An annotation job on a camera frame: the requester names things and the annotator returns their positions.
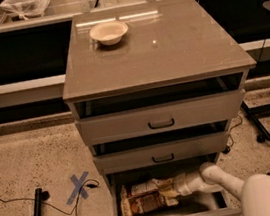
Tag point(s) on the blue tape cross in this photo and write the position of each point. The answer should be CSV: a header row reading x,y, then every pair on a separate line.
x,y
78,187

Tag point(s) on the top grey drawer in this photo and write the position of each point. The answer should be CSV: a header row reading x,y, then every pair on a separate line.
x,y
134,123

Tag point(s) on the middle grey drawer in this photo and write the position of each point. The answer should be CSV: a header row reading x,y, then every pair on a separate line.
x,y
142,157

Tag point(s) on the clear plastic bag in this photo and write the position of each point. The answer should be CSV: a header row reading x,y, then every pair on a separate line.
x,y
24,9

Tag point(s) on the black top drawer handle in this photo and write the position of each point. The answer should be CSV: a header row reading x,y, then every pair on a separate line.
x,y
161,124

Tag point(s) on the grey drawer cabinet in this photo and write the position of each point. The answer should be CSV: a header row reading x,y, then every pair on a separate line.
x,y
173,51

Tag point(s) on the black stand leg right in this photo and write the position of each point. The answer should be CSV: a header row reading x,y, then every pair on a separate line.
x,y
251,114

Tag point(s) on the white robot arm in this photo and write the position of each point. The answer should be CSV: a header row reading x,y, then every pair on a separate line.
x,y
254,192

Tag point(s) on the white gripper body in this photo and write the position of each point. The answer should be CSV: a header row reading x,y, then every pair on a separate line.
x,y
181,184

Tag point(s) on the white paper bowl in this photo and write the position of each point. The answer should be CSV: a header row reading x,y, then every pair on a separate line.
x,y
109,33

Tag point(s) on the black middle drawer handle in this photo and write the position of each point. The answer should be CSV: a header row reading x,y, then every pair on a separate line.
x,y
162,159

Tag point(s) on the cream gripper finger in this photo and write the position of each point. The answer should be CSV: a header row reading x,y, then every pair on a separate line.
x,y
170,196
161,184

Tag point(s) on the bottom grey open drawer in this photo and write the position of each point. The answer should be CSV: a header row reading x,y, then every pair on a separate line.
x,y
197,204

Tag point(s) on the black drawer handle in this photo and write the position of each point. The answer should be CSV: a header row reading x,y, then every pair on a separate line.
x,y
161,124
162,159

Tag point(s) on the brown chip bag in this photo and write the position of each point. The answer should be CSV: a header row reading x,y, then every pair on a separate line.
x,y
142,198

